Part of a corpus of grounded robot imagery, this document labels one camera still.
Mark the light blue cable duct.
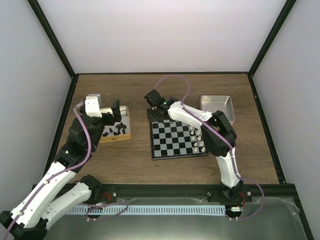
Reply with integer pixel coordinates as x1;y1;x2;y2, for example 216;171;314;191
68;205;226;217

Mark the black aluminium frame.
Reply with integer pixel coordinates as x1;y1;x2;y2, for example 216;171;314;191
13;0;315;240

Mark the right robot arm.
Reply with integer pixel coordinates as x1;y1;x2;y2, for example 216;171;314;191
144;89;244;202

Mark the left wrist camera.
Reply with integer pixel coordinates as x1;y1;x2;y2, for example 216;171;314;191
84;94;102;118

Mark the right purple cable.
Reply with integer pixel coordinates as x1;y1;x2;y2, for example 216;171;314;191
154;74;265;221

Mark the pink metal tin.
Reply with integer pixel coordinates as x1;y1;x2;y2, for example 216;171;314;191
199;95;236;125

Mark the yellow metal tin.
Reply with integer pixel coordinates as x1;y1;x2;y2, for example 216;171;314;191
99;105;132;143

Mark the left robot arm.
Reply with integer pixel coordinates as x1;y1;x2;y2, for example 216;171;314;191
0;94;122;240

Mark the black white chessboard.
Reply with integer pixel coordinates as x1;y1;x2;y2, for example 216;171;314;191
149;119;209;161

